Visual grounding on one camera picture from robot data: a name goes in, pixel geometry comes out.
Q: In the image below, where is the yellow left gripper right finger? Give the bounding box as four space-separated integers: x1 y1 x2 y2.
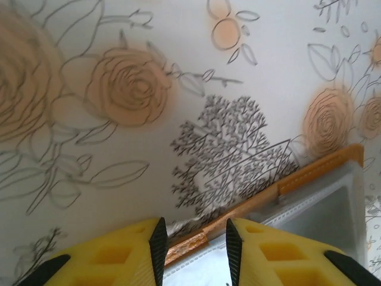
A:
226 219 381 286

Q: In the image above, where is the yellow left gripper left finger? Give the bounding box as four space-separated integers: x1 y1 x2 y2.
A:
17 216 169 286

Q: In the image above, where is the orange leather card holder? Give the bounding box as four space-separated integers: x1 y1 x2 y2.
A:
163 144 367 286

